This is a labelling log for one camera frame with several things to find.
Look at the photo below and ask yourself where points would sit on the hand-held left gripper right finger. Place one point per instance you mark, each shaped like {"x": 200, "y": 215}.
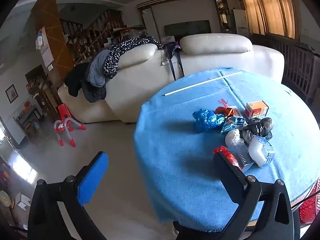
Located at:
{"x": 232, "y": 177}

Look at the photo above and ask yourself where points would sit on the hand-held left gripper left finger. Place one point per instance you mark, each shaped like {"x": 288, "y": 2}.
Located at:
{"x": 92, "y": 175}

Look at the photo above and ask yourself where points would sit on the blue foil snack packet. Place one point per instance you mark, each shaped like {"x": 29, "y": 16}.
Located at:
{"x": 232, "y": 123}

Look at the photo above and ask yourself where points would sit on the long white medicine box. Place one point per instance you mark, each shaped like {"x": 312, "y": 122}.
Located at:
{"x": 235, "y": 110}

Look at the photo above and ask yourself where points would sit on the orange white medicine box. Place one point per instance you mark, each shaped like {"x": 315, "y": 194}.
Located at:
{"x": 256, "y": 108}

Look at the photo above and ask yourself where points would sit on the red plastic mesh basket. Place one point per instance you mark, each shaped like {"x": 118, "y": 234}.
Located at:
{"x": 311, "y": 205}

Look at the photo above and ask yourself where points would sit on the red plastic wrapper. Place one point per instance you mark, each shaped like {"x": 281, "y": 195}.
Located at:
{"x": 227, "y": 155}

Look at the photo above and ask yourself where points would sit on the clear plastic box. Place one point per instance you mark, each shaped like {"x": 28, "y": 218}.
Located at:
{"x": 243, "y": 155}

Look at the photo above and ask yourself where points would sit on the white blue tissue pack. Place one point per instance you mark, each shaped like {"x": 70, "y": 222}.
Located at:
{"x": 258, "y": 152}

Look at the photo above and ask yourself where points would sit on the black plastic bag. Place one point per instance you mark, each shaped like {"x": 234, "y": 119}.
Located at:
{"x": 257, "y": 128}

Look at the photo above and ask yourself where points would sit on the blue crumpled plastic bag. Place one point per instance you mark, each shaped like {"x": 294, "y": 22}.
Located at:
{"x": 206, "y": 120}

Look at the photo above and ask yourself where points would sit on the blue tablecloth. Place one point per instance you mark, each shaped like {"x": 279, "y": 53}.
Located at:
{"x": 175, "y": 142}

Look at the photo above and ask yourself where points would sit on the orange fringed plastic bag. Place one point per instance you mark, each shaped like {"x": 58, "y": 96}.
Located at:
{"x": 222, "y": 110}

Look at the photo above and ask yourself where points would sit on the red children's ride-on toy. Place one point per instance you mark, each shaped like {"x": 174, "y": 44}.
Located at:
{"x": 63, "y": 112}

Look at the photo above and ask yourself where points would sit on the black jacket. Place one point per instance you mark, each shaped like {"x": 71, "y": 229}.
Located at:
{"x": 75, "y": 80}

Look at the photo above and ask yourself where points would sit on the long white stick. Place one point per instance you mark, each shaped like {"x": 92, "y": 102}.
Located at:
{"x": 203, "y": 83}

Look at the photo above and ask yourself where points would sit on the dark wooden shelf unit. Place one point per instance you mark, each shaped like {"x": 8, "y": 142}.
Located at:
{"x": 40, "y": 87}

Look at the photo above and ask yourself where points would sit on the grey-blue knit garment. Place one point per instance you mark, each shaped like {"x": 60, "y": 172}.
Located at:
{"x": 96, "y": 70}

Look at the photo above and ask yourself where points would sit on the black white floral garment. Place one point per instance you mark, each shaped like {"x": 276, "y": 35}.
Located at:
{"x": 115, "y": 55}

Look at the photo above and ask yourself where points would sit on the cream leather sofa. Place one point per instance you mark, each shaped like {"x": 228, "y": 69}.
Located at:
{"x": 212, "y": 55}

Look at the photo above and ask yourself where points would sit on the wooden baby crib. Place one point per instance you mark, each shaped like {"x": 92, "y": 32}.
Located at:
{"x": 297, "y": 62}

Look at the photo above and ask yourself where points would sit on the wooden staircase railing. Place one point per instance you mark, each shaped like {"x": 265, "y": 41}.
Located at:
{"x": 95, "y": 37}

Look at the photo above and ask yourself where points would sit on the white standing air conditioner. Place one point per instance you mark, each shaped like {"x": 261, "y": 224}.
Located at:
{"x": 240, "y": 22}

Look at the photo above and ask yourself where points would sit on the flat screen television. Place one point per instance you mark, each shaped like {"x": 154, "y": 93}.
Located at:
{"x": 187, "y": 28}

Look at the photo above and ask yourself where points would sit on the wooden display cabinet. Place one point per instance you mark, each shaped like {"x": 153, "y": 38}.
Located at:
{"x": 222, "y": 15}

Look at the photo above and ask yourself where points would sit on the orange curtains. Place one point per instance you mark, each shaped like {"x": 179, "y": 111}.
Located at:
{"x": 270, "y": 10}

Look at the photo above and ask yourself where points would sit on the framed wall picture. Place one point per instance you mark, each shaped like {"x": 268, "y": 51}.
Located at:
{"x": 10, "y": 93}

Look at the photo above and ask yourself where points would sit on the wall calendar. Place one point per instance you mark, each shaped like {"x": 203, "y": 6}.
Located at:
{"x": 45, "y": 50}

